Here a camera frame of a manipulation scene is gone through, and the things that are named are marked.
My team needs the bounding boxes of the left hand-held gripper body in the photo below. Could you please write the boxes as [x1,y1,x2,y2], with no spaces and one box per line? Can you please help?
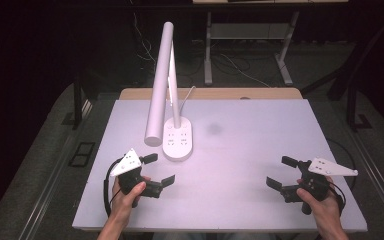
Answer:
[109,148,164,208]

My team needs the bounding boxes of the white lamp cable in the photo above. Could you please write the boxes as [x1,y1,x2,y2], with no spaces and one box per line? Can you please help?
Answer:
[178,85,197,113]

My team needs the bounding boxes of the wooden table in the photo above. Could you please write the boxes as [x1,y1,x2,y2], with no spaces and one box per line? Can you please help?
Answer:
[118,87,304,101]

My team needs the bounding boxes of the person's right hand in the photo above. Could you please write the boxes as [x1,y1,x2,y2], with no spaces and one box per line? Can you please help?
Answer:
[296,176,343,228]

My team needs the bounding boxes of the person's left hand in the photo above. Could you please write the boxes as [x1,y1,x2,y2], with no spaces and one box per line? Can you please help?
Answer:
[111,176,151,223]

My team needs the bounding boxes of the black stand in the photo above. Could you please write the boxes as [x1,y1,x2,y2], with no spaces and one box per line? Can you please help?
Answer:
[301,13,384,132]
[61,68,98,131]

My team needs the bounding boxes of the floor cables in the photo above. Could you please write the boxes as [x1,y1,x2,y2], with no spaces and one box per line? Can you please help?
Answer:
[131,3,281,89]

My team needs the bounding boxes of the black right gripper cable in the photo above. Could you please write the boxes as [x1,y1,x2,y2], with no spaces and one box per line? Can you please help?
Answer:
[325,137,358,215]

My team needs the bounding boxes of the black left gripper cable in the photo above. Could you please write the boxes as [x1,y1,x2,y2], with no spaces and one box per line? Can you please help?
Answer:
[102,158,123,218]

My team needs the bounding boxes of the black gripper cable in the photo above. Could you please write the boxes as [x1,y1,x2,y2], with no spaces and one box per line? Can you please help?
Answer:
[325,137,358,215]
[102,158,123,218]

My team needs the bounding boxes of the grey metal stand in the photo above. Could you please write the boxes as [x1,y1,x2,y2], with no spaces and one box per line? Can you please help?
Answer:
[203,10,300,87]

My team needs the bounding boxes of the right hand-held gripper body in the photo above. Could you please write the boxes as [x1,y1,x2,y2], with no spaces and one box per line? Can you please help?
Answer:
[280,157,360,215]

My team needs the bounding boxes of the black floor frame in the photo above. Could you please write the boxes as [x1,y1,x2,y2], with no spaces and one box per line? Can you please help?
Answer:
[68,141,97,168]

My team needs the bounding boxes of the white desk lamp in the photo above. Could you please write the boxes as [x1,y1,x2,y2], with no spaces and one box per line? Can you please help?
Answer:
[143,21,194,163]

